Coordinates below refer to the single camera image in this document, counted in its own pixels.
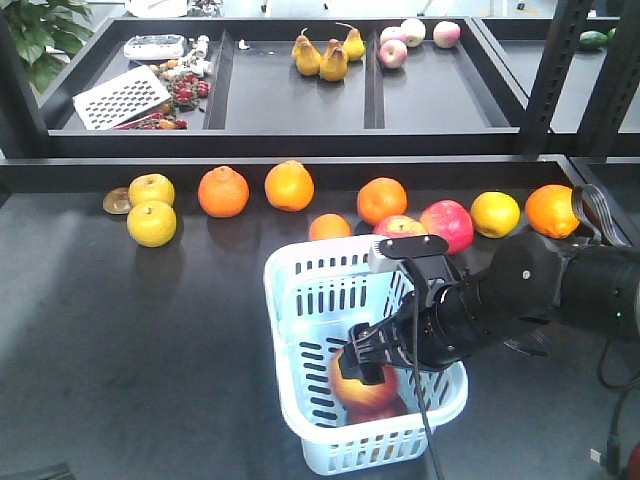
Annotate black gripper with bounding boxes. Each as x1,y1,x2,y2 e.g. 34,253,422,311
338,292,473,385

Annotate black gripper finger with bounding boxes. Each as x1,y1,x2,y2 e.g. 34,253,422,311
0,463,73,480

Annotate red yellow apple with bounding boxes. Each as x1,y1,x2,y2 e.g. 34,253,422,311
329,349,398,411

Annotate dark red apple lowest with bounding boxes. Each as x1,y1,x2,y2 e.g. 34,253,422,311
346,396,408,425

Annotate light blue plastic basket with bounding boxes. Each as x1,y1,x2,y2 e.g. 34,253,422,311
264,235,468,475

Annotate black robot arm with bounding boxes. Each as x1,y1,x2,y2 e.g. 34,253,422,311
339,232,639,385

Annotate orange behind red apples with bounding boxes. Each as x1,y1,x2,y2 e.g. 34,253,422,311
356,177,408,226

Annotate small mandarin front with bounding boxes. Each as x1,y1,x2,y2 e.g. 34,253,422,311
309,213,352,241

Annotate black wooden produce display stand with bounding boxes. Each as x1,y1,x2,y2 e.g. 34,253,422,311
0,154,640,480

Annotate red apple with stem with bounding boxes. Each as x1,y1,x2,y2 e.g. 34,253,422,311
373,215,427,238

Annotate plain red apple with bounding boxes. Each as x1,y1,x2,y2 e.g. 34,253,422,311
419,200,474,255

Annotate large orange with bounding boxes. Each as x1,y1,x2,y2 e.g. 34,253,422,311
525,184,580,239
264,159,315,212

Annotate yellow green apple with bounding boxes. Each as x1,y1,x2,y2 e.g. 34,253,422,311
470,191,521,239

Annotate knobbed orange left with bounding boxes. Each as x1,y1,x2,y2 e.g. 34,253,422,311
197,166,250,218

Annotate large orange right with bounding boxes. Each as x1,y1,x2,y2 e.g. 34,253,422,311
525,184,580,239

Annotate front yellow asian pear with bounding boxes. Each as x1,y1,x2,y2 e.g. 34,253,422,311
127,200,177,248

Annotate yellow asian pear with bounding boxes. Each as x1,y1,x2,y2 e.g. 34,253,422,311
127,200,177,248
128,173,175,206

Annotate rear yellow asian pear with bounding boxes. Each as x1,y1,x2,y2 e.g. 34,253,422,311
128,173,175,206

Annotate brown pear middle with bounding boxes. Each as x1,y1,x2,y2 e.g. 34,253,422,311
320,39,348,82

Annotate brown pear front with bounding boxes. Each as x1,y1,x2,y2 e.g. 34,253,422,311
295,42,322,76

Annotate pink apple front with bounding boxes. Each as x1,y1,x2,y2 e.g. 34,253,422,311
378,39,408,70

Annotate pink apple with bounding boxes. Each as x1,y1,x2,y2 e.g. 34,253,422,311
378,39,408,70
433,21,461,49
400,18,426,48
379,26,407,45

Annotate brown pear left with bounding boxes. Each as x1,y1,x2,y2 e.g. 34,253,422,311
291,27,310,61

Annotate brown pear long stem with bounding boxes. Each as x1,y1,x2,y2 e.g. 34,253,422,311
336,22,366,62

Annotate pile of red strawberries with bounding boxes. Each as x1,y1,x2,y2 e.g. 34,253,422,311
114,60,211,130

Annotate pink apple back left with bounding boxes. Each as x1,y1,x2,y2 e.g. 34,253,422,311
379,26,407,45

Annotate pink apple back middle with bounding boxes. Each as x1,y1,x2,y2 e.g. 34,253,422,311
400,18,426,48

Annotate pink apple right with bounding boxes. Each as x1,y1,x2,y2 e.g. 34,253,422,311
433,21,461,49

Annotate white plastic fittings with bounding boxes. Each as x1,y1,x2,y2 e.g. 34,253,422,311
163,35,213,80

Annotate white perforated tray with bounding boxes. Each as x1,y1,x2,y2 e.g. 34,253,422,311
73,66,171,130

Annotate white device box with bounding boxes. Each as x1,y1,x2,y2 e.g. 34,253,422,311
123,34,186,61

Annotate avocado far left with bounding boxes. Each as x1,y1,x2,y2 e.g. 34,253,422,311
579,30,609,51

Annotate potted green plant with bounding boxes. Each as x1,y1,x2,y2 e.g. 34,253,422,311
1,0,93,94

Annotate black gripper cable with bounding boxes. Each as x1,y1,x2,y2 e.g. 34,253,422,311
399,257,446,480

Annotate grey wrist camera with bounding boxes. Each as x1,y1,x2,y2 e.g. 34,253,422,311
368,234,449,273

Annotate grey ribbon cable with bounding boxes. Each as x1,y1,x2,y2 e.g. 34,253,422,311
572,183,631,247

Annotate black shelf upright post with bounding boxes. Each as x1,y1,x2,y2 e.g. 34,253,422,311
518,0,592,156

